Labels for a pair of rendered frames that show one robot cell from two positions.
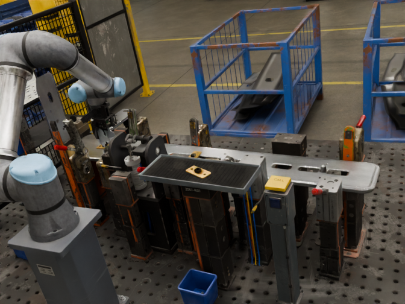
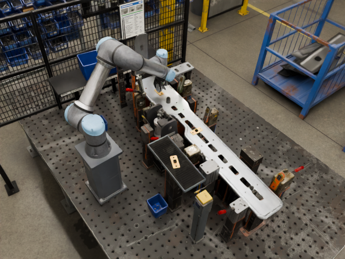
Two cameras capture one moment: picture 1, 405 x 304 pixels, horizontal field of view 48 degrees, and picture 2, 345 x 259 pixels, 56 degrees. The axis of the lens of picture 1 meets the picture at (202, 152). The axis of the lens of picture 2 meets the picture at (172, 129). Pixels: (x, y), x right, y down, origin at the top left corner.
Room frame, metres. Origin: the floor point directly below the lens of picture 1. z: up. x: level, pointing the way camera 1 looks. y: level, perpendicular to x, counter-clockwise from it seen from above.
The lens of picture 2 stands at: (0.22, -0.35, 2.57)
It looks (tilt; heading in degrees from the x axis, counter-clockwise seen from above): 47 degrees down; 22
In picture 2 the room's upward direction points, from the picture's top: 3 degrees clockwise
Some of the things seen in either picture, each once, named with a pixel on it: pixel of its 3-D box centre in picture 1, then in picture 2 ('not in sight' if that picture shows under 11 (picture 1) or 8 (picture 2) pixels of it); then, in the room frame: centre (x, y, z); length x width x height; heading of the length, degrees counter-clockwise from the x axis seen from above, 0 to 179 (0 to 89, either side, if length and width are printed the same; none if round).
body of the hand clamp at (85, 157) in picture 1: (90, 189); (140, 112); (1.74, 0.52, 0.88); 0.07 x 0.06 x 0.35; 148
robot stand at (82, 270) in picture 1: (74, 274); (102, 168); (1.17, 0.49, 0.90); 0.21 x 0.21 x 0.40; 62
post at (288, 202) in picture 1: (284, 247); (199, 219); (1.09, -0.20, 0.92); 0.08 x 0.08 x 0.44; 58
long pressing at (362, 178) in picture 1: (199, 157); (198, 132); (1.63, 0.02, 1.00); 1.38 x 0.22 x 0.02; 58
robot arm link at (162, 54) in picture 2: not in sight; (161, 58); (1.86, 0.41, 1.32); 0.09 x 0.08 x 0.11; 162
